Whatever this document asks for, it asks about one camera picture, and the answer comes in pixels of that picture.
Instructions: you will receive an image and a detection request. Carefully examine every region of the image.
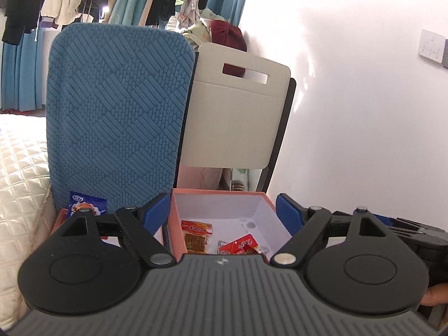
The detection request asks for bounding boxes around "pale crumpled cloth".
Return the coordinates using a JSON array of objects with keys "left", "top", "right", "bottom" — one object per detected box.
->
[{"left": 166, "top": 9, "right": 225, "bottom": 48}]

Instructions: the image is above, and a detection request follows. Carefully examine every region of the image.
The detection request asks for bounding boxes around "pink pillow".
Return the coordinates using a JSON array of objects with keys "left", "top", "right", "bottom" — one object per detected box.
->
[{"left": 178, "top": 166, "right": 225, "bottom": 192}]

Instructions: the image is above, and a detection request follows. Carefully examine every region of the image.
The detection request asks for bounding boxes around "red header clear snack packet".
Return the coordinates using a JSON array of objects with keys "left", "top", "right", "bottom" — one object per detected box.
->
[{"left": 218, "top": 233, "right": 271, "bottom": 259}]

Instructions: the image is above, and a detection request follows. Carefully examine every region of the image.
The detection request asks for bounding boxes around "red packet of brown strips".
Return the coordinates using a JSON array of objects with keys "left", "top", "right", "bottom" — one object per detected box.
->
[{"left": 181, "top": 219, "right": 214, "bottom": 255}]

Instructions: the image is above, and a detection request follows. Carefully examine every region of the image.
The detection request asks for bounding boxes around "white chair back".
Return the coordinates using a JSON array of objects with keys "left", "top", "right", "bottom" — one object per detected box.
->
[{"left": 176, "top": 42, "right": 298, "bottom": 194}]

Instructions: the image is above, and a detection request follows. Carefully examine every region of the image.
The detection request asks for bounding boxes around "blue textured cushion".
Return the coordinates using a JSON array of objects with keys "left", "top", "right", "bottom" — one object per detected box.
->
[{"left": 45, "top": 23, "right": 196, "bottom": 214}]

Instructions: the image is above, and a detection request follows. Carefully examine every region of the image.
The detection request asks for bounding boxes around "pink box lid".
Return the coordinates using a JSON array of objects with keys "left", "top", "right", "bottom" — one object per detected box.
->
[{"left": 52, "top": 208, "right": 172, "bottom": 250}]

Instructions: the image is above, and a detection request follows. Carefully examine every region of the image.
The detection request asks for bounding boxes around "pink box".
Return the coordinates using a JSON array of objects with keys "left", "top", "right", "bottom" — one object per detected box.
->
[{"left": 166, "top": 188, "right": 295, "bottom": 264}]

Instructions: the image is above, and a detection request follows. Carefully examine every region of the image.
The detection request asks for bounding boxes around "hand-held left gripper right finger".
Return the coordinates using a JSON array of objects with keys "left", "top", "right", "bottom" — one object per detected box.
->
[{"left": 274, "top": 192, "right": 390, "bottom": 267}]

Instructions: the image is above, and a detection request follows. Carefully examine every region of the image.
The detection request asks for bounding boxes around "green and white bottle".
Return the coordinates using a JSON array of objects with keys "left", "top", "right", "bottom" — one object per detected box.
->
[{"left": 230, "top": 168, "right": 248, "bottom": 192}]

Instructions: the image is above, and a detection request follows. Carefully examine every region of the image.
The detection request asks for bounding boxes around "blue snack packet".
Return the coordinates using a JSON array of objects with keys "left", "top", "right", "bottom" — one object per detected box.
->
[{"left": 68, "top": 191, "right": 108, "bottom": 216}]

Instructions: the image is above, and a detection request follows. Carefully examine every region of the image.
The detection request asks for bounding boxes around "dark red cloth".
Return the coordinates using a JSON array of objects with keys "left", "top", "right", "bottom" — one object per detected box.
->
[{"left": 209, "top": 19, "right": 248, "bottom": 52}]

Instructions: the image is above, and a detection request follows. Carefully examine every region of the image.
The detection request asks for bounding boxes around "wall switch panel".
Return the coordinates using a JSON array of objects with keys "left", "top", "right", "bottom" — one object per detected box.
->
[{"left": 418, "top": 29, "right": 448, "bottom": 69}]

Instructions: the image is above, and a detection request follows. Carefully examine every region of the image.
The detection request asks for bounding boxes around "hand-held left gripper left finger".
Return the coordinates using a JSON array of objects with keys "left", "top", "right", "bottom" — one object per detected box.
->
[{"left": 52, "top": 192, "right": 176, "bottom": 267}]

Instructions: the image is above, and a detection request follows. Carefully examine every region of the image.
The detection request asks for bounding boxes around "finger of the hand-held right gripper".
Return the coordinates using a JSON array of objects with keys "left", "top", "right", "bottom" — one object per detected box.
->
[{"left": 385, "top": 216, "right": 448, "bottom": 241}]

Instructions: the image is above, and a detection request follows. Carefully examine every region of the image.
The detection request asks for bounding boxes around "person's right hand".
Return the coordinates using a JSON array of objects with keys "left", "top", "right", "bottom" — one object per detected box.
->
[{"left": 421, "top": 283, "right": 448, "bottom": 306}]

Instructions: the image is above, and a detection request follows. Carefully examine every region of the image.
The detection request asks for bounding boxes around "cream quilted bedspread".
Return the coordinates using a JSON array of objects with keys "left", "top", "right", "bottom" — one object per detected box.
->
[{"left": 0, "top": 114, "right": 57, "bottom": 324}]

